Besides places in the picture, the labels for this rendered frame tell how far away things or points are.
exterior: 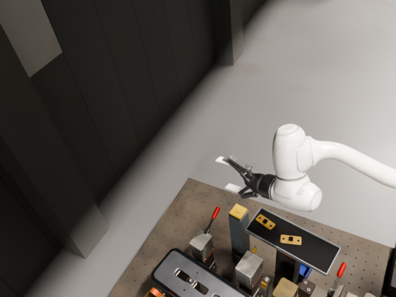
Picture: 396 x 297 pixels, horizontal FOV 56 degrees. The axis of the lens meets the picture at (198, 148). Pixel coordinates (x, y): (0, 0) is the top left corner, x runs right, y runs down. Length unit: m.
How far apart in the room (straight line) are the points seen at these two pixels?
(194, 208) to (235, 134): 1.55
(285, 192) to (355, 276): 0.97
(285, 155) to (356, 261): 1.10
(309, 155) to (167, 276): 0.90
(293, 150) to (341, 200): 2.10
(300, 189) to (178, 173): 2.28
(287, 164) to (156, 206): 2.16
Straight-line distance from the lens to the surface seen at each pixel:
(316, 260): 1.61
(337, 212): 3.18
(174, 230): 2.24
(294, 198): 1.25
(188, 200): 2.35
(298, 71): 4.53
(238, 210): 1.72
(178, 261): 1.80
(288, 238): 1.64
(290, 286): 1.64
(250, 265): 1.64
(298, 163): 1.20
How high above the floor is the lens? 2.57
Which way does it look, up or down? 45 degrees down
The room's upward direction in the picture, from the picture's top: 10 degrees counter-clockwise
